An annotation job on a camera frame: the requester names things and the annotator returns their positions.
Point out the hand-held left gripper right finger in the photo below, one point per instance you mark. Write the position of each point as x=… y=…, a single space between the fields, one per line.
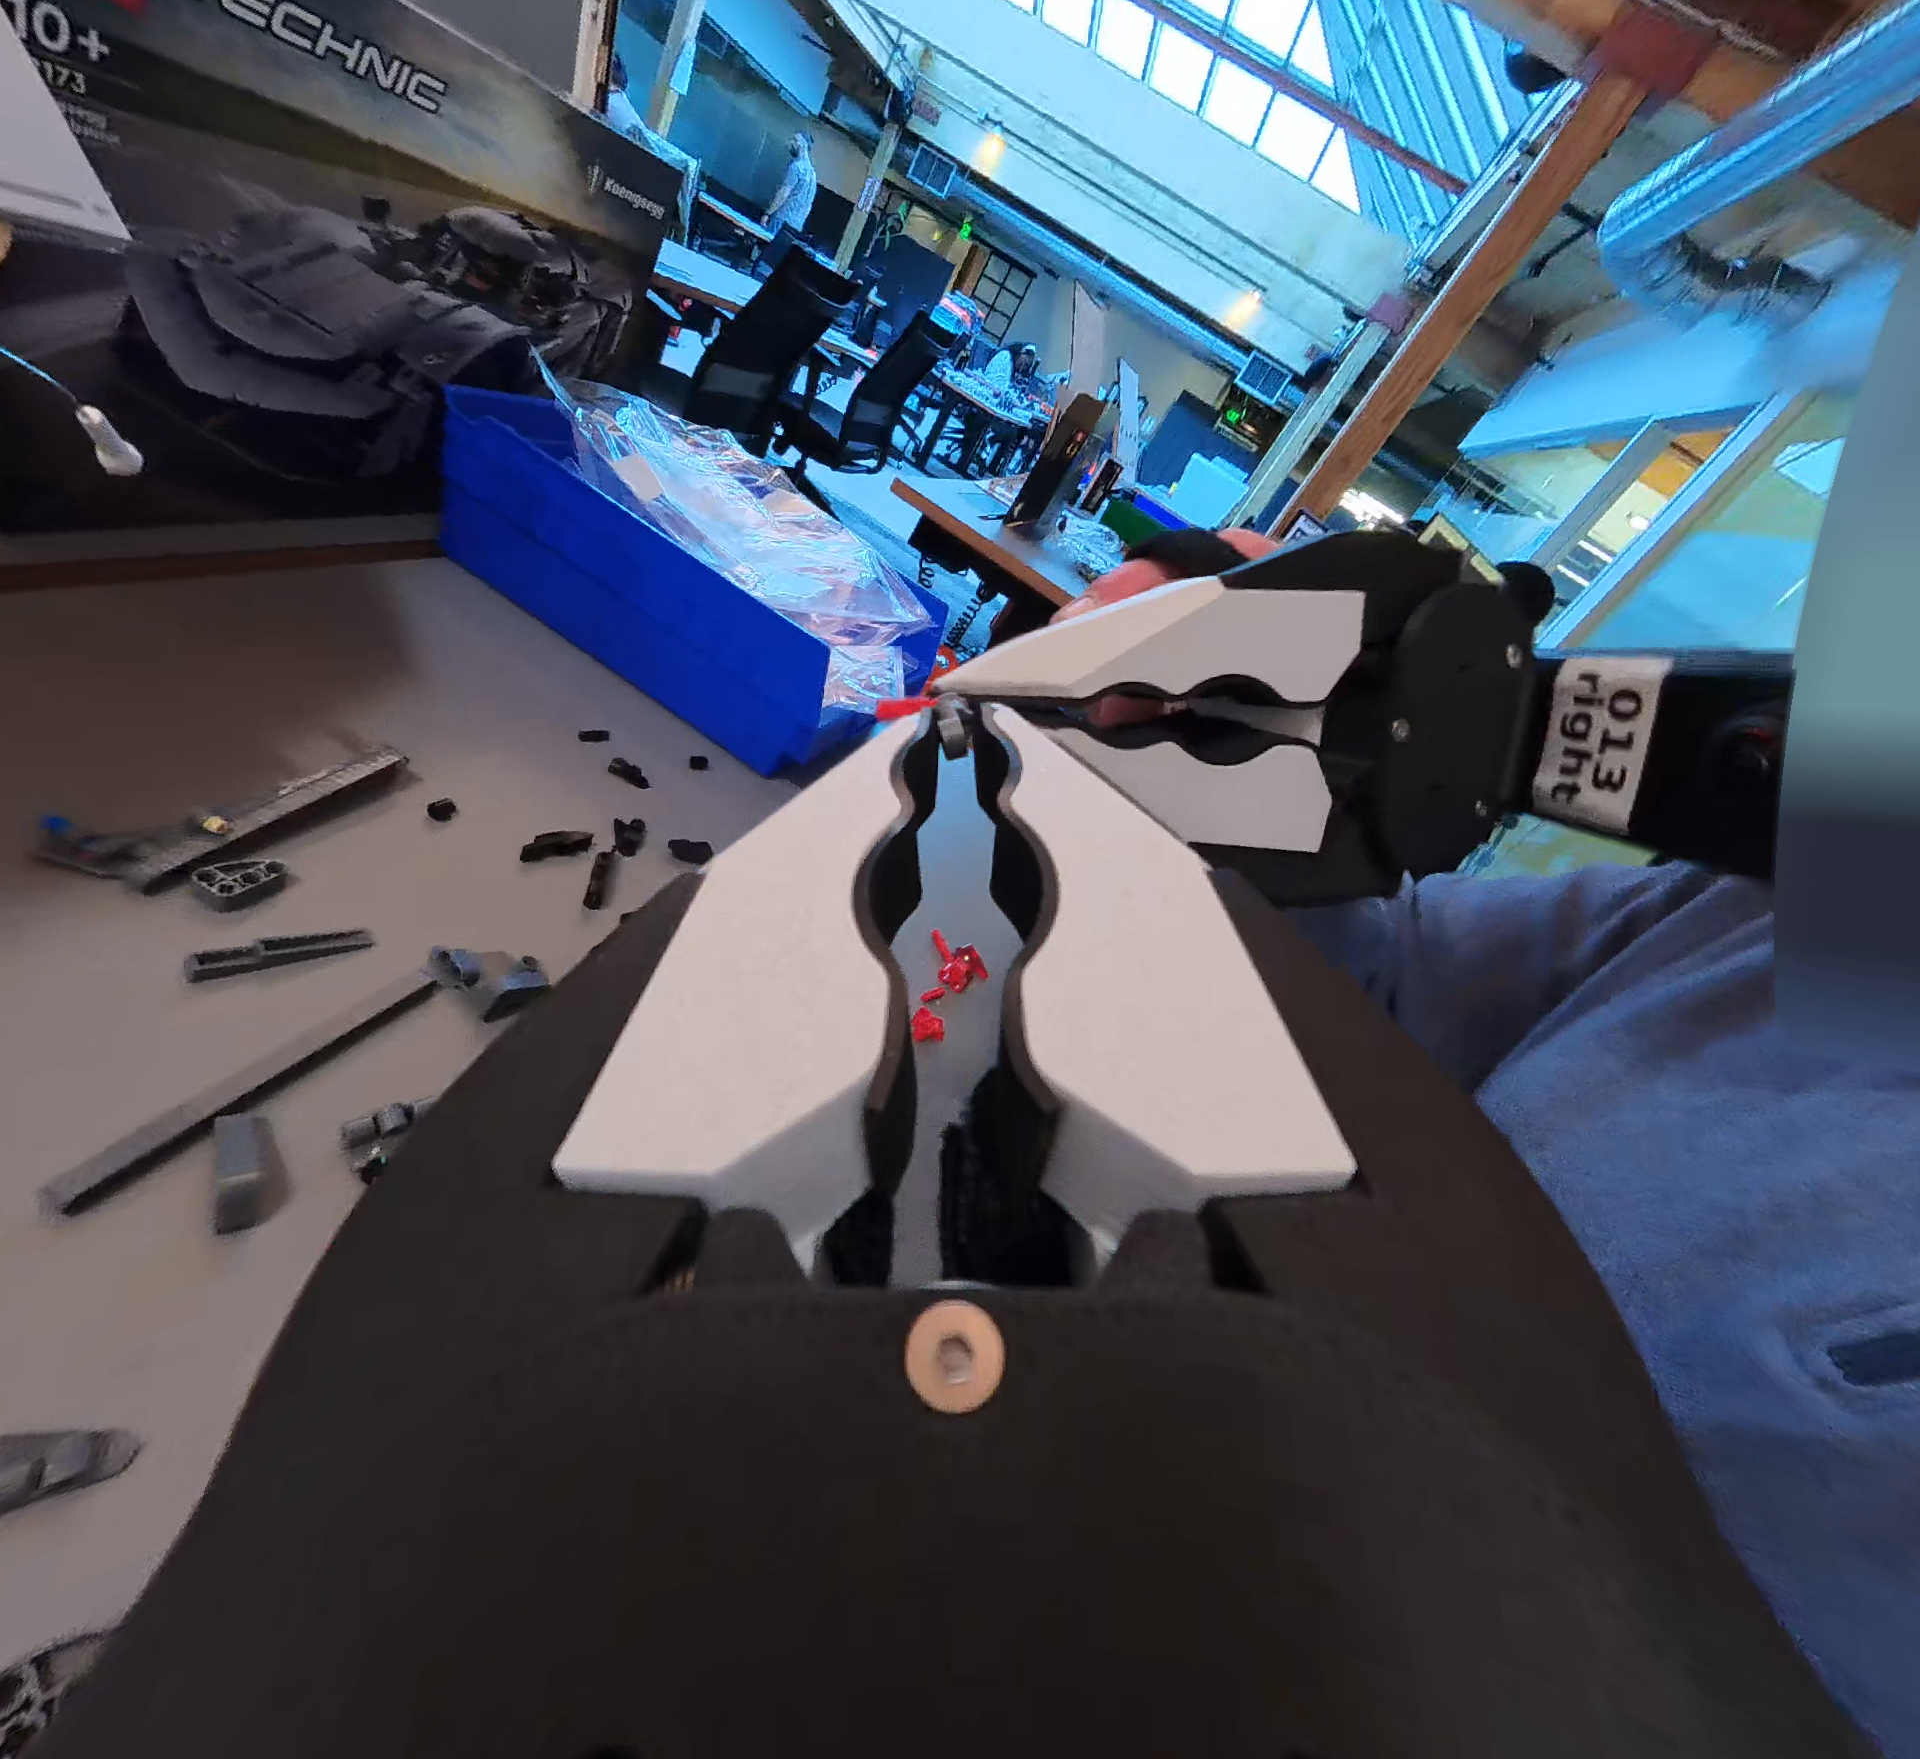
x=1184 y=1040

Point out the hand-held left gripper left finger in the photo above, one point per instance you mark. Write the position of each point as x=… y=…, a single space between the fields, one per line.
x=720 y=1040

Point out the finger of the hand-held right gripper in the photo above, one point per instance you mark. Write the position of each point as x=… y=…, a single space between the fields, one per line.
x=1200 y=633
x=1245 y=791

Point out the dark grey lego pin joiner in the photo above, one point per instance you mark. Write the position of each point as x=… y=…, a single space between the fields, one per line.
x=957 y=732

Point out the long red lego pin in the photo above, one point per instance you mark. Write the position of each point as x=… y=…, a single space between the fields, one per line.
x=909 y=704

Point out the long dark grey lego beam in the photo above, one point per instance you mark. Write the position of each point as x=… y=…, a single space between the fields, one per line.
x=271 y=807

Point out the grey lego connector blue pin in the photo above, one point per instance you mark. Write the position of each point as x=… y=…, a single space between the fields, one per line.
x=62 y=837

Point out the person's right forearm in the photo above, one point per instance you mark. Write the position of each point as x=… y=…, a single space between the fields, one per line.
x=1576 y=948

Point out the red lego triple connector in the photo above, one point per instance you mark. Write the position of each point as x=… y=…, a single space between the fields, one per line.
x=926 y=1026

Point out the dark grey lego connector block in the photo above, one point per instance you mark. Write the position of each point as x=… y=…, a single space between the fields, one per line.
x=495 y=982

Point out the dark grey lego hinge piece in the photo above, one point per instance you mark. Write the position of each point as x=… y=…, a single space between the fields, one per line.
x=378 y=1132

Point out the dark grey ribbed lego piece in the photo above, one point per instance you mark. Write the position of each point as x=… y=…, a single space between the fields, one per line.
x=276 y=954

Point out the long dark grey lego plate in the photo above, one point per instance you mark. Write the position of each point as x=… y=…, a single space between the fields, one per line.
x=240 y=1092

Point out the dark grey lego wedge panel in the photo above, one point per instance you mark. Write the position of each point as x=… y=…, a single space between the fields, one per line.
x=248 y=1174

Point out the dark grey curved lego half-beam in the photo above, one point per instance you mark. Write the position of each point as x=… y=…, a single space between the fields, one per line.
x=237 y=884

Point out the Lego Technic box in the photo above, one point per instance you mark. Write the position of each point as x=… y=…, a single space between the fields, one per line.
x=302 y=215

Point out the person's right hand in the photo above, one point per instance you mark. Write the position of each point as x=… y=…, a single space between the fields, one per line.
x=1126 y=585

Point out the tall black carton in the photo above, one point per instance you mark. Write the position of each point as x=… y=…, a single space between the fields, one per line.
x=1067 y=462

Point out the wooden office desk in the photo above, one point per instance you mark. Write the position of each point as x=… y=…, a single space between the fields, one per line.
x=990 y=544

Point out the black office chair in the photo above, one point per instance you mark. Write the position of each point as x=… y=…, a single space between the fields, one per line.
x=765 y=349
x=870 y=410

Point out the blue plastic bin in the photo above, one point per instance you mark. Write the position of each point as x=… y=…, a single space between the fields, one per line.
x=646 y=603

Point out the clear plastic bags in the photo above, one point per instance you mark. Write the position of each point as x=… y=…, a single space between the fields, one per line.
x=720 y=515

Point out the person's blue clothed torso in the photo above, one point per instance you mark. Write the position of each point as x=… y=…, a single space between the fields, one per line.
x=1724 y=1339

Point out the sticker sheet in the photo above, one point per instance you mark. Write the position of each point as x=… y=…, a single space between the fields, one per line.
x=37 y=1698

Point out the open instruction booklet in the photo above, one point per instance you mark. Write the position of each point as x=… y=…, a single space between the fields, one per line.
x=45 y=169

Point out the wooden support post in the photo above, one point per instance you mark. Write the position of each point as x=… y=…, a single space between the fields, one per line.
x=1471 y=289

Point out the silver air duct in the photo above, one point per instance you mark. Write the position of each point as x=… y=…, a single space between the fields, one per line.
x=1756 y=169

